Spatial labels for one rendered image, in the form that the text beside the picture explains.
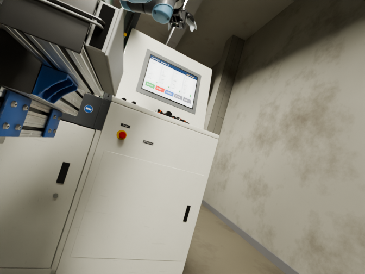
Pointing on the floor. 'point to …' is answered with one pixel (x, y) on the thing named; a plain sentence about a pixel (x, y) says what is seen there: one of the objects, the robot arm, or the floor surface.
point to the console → (142, 180)
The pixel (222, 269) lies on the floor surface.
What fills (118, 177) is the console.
